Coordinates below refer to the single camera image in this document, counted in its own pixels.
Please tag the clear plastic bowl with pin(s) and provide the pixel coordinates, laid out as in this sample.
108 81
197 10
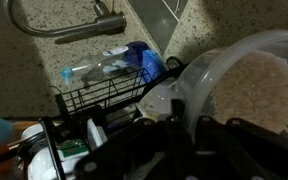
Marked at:
197 76

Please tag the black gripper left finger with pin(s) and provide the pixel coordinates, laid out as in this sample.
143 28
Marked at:
178 108

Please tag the light grey rack tray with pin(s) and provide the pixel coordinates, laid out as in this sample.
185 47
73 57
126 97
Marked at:
95 133

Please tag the steel gooseneck faucet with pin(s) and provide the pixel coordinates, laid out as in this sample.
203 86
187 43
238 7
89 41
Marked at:
110 22

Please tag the white green-labelled tub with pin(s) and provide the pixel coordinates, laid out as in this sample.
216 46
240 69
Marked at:
44 163

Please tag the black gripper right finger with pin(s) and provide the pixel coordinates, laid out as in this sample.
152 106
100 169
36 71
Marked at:
250 146

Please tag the plain white mug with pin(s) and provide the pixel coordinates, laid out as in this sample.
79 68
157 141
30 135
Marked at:
157 100

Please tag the clear soap bottle blue liquid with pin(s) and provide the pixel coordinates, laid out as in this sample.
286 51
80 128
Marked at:
100 65

